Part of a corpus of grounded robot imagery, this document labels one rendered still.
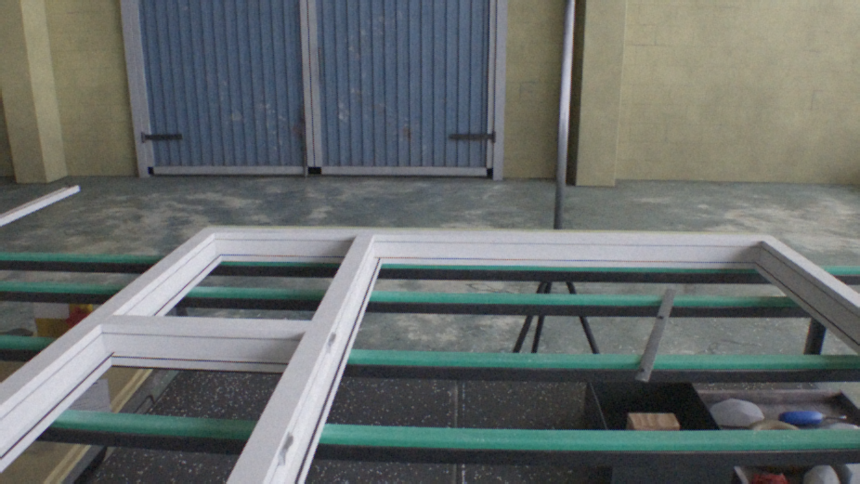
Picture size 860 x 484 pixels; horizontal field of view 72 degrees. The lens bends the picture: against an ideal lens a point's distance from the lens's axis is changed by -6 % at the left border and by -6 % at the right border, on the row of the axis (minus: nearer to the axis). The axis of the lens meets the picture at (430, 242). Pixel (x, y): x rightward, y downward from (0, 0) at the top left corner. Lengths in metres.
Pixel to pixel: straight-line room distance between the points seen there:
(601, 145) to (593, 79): 0.65
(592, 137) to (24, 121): 5.99
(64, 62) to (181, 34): 1.46
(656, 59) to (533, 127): 1.43
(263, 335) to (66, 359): 0.32
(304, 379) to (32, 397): 0.41
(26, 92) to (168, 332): 6.74
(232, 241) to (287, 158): 5.33
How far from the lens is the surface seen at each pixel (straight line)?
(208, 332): 1.15
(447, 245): 1.60
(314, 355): 1.02
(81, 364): 1.20
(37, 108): 7.80
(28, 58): 7.77
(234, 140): 7.13
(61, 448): 1.48
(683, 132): 7.16
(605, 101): 6.48
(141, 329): 1.21
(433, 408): 1.51
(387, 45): 6.67
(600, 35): 6.44
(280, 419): 0.87
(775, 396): 1.69
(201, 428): 1.01
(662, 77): 7.03
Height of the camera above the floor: 1.40
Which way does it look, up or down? 18 degrees down
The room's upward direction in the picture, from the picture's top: straight up
